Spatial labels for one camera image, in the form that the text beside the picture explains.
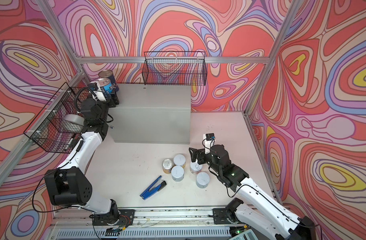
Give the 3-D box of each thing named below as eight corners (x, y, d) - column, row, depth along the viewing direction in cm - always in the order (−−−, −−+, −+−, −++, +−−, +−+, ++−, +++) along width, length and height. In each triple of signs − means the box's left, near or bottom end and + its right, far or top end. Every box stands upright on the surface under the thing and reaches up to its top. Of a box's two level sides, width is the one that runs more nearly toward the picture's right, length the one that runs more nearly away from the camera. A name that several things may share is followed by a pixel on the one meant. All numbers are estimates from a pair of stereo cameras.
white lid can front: (171, 181, 86) (170, 178, 82) (172, 169, 91) (171, 165, 87) (184, 181, 86) (184, 178, 82) (184, 169, 91) (184, 165, 87)
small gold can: (162, 174, 89) (161, 169, 84) (163, 163, 94) (162, 158, 89) (172, 174, 89) (171, 169, 84) (172, 163, 94) (172, 158, 89)
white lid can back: (173, 168, 92) (173, 164, 87) (174, 158, 96) (173, 153, 91) (185, 168, 92) (185, 164, 87) (185, 158, 96) (185, 153, 91)
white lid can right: (196, 188, 84) (197, 184, 79) (195, 176, 88) (196, 172, 83) (208, 188, 84) (210, 184, 79) (207, 176, 88) (208, 172, 83)
